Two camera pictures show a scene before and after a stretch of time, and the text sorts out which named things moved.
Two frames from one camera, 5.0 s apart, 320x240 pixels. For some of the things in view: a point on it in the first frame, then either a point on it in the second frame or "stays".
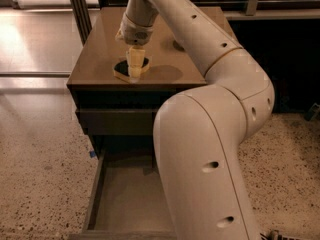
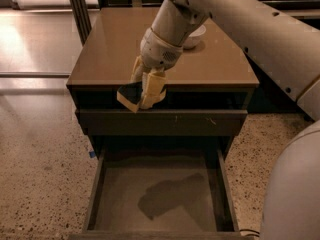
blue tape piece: x=92 y=154 stays
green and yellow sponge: x=121 y=69 to x=130 y=95
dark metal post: x=81 y=10 stays
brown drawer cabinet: x=118 y=115 stays
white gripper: x=136 y=34 to x=159 y=53
